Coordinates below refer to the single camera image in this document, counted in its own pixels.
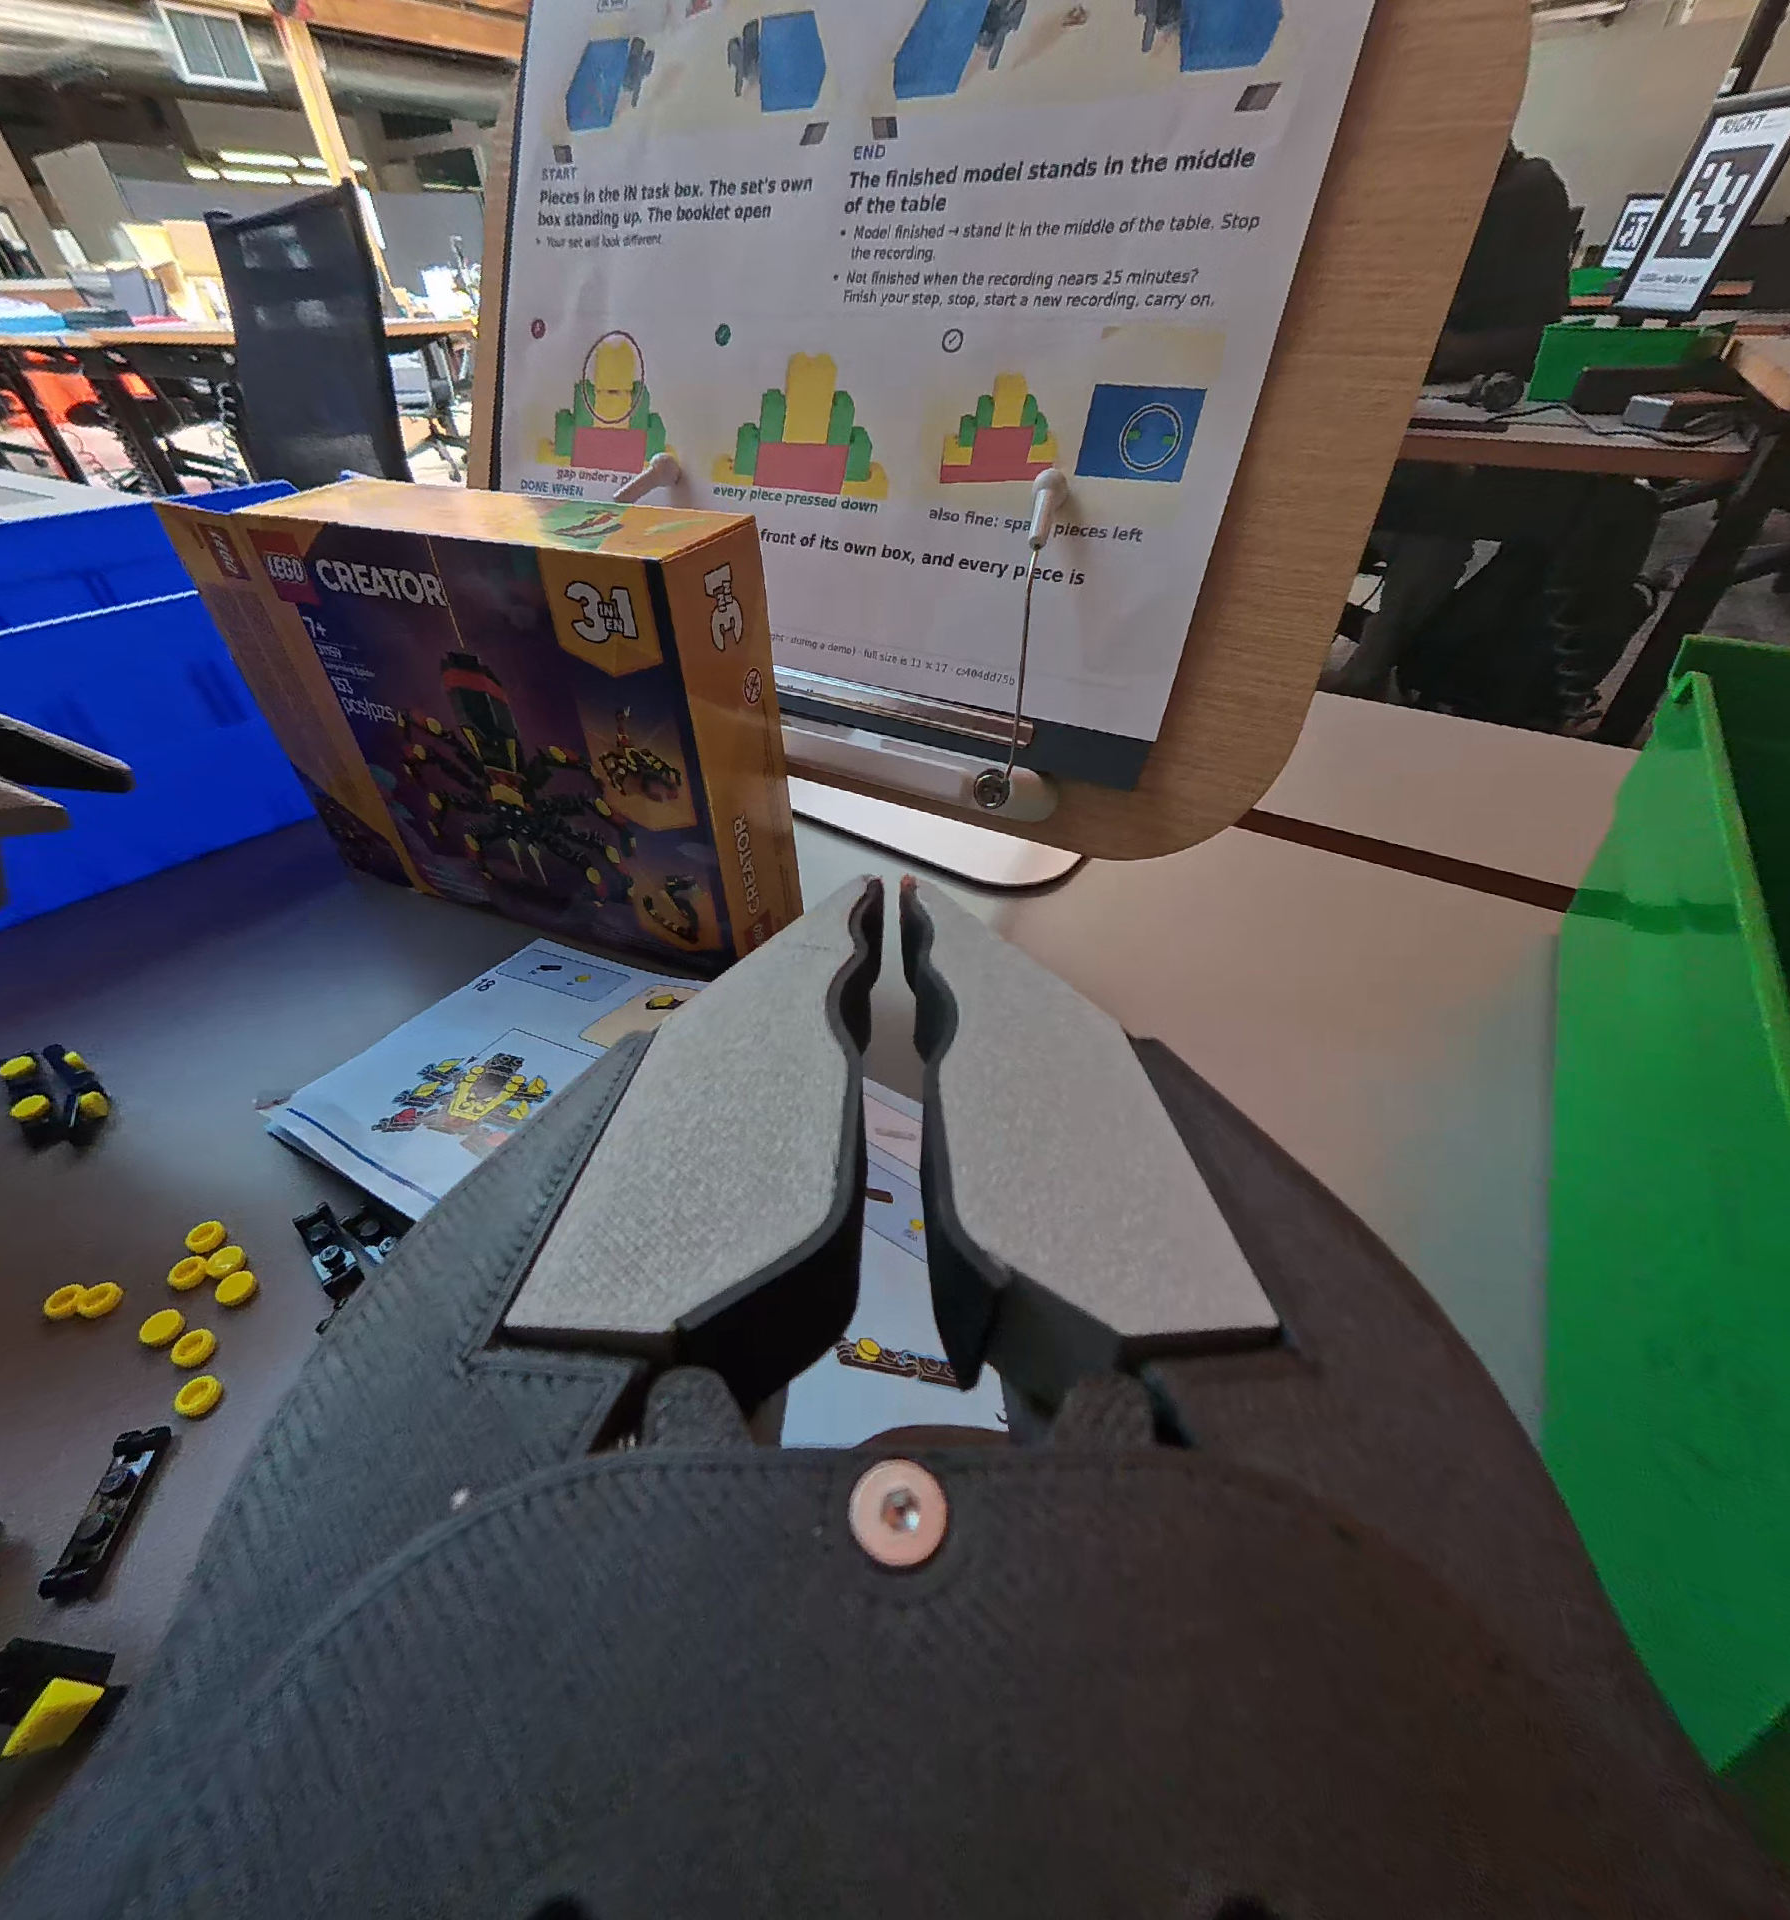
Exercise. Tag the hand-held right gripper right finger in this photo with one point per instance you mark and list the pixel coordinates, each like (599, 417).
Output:
(1105, 1185)

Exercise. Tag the grey device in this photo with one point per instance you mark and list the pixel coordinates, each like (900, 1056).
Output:
(1660, 411)

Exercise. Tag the printed instruction sheet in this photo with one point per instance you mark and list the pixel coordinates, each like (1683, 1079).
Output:
(985, 224)

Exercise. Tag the black mesh office chair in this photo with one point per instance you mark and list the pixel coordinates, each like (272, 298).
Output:
(308, 330)

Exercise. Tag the long wooden desk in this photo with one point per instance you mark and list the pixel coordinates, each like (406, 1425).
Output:
(162, 331)

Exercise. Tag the purple yellow lego set box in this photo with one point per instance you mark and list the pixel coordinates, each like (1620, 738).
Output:
(537, 703)

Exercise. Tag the long black lego plate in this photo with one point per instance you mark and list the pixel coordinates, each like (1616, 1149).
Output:
(108, 1509)

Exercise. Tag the scattered yellow round lego studs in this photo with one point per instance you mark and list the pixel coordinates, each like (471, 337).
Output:
(205, 1238)

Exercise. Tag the green plastic bin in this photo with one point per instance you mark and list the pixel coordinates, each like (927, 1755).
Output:
(1703, 1200)

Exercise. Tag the black headphones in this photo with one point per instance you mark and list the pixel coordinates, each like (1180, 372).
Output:
(1490, 394)

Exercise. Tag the wooden instruction board stand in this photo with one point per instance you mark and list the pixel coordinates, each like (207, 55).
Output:
(1362, 452)

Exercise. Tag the window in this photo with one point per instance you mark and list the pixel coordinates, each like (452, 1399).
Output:
(214, 44)

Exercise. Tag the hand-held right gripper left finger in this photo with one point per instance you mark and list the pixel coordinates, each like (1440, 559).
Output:
(683, 1185)

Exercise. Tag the large black white tag sign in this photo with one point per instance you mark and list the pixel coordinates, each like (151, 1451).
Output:
(1726, 195)

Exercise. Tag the white board stand base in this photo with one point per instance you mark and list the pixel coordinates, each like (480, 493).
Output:
(910, 848)

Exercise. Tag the blue plastic bin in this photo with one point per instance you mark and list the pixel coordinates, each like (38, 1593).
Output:
(86, 661)

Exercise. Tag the cluster of black lego plates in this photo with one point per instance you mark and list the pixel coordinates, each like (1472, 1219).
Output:
(337, 1245)

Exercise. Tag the lego instruction booklet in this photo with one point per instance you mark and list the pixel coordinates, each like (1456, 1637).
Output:
(432, 1050)

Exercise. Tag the black lego piece yellow studs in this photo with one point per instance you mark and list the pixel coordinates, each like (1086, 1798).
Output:
(61, 1101)

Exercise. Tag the small green bin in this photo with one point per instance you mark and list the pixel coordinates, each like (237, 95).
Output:
(1616, 362)

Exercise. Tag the small black white tag sign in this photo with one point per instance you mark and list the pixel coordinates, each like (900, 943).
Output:
(1633, 233)

